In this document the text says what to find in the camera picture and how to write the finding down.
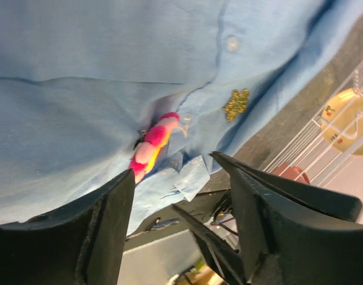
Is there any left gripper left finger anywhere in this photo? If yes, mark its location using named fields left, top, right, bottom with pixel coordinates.
left=0, top=170, right=135, bottom=284

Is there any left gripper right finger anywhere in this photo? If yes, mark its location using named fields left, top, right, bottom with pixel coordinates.
left=212, top=151, right=363, bottom=284

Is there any pink flower plush brooch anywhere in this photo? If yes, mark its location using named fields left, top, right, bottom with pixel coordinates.
left=128, top=112, right=188, bottom=184

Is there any light blue shirt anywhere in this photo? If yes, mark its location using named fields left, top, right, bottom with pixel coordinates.
left=0, top=1, right=363, bottom=233

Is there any gold metal brooch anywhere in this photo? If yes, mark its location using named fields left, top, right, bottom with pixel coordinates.
left=222, top=88, right=250, bottom=122

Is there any pink ceramic cup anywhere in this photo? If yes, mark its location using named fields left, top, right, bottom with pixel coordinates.
left=272, top=162, right=310, bottom=184

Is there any beige ceramic plate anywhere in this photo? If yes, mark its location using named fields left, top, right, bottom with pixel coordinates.
left=320, top=88, right=363, bottom=153

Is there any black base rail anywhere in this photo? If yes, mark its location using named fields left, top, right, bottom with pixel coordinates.
left=125, top=189, right=246, bottom=284

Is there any white wire dish rack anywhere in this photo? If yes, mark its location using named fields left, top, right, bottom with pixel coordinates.
left=263, top=60, right=363, bottom=187

